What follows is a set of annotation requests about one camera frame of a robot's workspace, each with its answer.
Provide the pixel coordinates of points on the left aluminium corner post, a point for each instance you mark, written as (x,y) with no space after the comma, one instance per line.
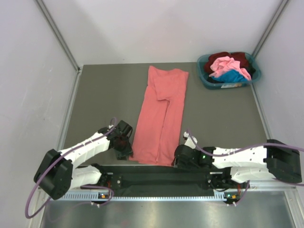
(55,30)

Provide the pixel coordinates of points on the light pink t shirt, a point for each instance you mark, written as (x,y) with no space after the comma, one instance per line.
(224,64)

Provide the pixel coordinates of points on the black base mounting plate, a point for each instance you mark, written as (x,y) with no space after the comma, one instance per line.
(192,190)

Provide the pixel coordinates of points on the blue t shirt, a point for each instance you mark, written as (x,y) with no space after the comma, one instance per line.
(231,76)

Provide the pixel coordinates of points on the teal plastic laundry basket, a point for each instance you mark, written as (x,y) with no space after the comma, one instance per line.
(204,62)

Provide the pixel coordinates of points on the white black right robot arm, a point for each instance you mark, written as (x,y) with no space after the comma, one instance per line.
(225,168)

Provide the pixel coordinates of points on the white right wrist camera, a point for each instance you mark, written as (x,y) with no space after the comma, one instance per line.
(190,141)

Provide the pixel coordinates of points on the coral red t shirt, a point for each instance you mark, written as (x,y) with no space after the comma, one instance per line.
(158,128)

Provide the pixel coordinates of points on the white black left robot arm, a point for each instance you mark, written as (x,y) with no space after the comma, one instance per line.
(62,171)

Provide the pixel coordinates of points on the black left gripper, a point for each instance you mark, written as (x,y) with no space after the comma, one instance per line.
(120,155)

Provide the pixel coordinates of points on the aluminium corner post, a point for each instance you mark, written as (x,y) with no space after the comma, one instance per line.
(283,4)
(55,30)

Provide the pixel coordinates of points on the right aluminium corner post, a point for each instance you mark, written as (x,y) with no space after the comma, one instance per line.
(283,4)

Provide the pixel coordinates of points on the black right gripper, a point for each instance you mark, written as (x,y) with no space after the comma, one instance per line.
(178,163)

